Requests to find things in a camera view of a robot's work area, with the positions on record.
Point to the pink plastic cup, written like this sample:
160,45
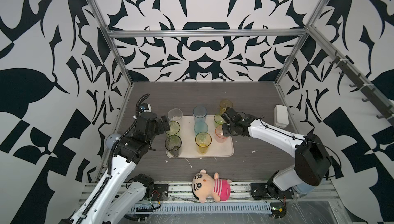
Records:
219,134

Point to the white slotted cable duct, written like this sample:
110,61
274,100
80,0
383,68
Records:
203,208

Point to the tall yellow plastic cup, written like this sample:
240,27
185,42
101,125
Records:
203,141

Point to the teal plastic cup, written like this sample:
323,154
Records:
200,127

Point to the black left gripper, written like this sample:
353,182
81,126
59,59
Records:
161,129

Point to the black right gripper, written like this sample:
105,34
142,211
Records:
225,132

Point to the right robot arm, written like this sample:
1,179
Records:
311,159

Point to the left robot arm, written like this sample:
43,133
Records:
103,206

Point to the beige plastic tray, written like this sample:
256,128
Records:
190,149

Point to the dark grey plastic cup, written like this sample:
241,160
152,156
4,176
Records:
173,145

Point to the light blue zip pouch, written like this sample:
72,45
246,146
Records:
303,188

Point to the cartoon boy plush doll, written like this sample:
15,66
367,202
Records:
204,186

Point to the wall hook rail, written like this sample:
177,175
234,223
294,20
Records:
370,91

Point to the tall green plastic cup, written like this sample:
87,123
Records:
174,128

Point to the tall blue plastic cup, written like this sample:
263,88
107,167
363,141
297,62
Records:
199,113

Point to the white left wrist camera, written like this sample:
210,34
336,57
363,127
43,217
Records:
144,107

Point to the clear plastic cup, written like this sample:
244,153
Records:
175,114

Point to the short yellow plastic cup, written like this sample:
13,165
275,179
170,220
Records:
224,104

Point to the short green plastic cup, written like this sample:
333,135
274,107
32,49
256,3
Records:
218,119

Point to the white wall box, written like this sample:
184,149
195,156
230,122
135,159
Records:
281,118

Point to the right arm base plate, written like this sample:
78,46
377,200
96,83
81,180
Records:
260,191

